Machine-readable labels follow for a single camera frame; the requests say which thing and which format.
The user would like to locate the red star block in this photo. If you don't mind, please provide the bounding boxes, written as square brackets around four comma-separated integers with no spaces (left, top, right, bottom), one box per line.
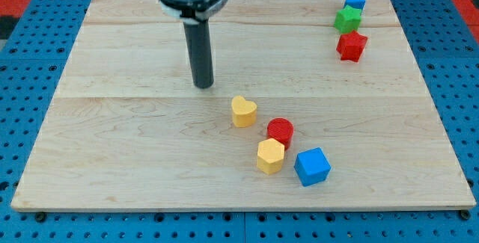
[336,30,368,62]

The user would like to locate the yellow heart block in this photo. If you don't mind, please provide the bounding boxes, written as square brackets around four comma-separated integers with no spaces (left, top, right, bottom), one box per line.
[231,96,257,128]

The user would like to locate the blue cube block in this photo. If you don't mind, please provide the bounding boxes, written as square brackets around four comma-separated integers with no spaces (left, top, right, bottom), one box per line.
[294,147,331,187]

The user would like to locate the red cylinder block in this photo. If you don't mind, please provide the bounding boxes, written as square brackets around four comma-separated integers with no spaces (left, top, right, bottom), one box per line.
[266,117,294,150]

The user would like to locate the green star block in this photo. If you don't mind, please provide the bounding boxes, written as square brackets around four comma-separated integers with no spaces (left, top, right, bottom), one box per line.
[333,5,362,34]

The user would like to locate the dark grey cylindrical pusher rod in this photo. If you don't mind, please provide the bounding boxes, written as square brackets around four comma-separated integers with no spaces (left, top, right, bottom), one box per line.
[183,21,214,89]

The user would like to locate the small blue block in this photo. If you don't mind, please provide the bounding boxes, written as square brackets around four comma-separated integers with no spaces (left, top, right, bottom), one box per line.
[344,0,366,10]

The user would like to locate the yellow hexagon block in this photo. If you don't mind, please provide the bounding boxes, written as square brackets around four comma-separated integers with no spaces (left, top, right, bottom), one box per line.
[257,138,285,175]

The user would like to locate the light wooden board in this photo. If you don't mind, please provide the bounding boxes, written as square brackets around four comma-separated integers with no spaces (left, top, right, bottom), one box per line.
[11,0,476,212]

